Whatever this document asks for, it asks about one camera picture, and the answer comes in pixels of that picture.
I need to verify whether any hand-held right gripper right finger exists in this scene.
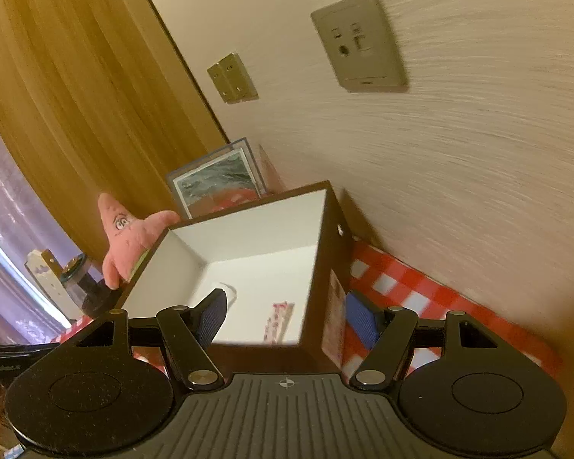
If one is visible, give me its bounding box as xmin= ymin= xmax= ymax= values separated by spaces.
xmin=345 ymin=291 xmax=505 ymax=389

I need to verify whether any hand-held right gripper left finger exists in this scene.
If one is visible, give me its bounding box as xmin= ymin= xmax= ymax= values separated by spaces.
xmin=57 ymin=289 xmax=229 ymax=390

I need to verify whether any brown cardboard box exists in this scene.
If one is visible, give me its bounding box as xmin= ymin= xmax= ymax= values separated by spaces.
xmin=116 ymin=181 xmax=359 ymax=376

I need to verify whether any red white checkered tablecloth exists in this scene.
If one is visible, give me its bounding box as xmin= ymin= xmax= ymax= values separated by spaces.
xmin=52 ymin=236 xmax=563 ymax=383

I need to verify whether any pink patterned cloth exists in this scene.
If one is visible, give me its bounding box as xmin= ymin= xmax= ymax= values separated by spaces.
xmin=263 ymin=300 xmax=296 ymax=344

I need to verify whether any white printed carton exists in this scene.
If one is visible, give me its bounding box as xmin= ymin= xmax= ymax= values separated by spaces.
xmin=25 ymin=249 xmax=70 ymax=319

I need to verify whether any glass jar with dark lid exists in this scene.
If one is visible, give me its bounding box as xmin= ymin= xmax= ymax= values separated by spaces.
xmin=59 ymin=254 xmax=120 ymax=319

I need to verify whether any pink starfish plush toy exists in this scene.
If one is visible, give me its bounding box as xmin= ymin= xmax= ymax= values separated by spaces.
xmin=97 ymin=192 xmax=181 ymax=290

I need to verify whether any clear plastic container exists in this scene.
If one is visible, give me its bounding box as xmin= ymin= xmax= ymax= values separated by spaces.
xmin=166 ymin=138 xmax=270 ymax=221

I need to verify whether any pale purple curtain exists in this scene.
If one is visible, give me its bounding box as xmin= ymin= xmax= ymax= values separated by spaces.
xmin=0 ymin=100 xmax=91 ymax=345

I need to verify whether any wooden door panel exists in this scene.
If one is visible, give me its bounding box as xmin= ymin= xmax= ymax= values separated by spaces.
xmin=0 ymin=0 xmax=230 ymax=269

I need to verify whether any beige wall light switch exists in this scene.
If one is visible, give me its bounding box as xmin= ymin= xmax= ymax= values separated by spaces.
xmin=207 ymin=52 xmax=259 ymax=104

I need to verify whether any beige wall socket panel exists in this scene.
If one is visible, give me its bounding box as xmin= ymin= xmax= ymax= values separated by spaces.
xmin=310 ymin=0 xmax=409 ymax=93

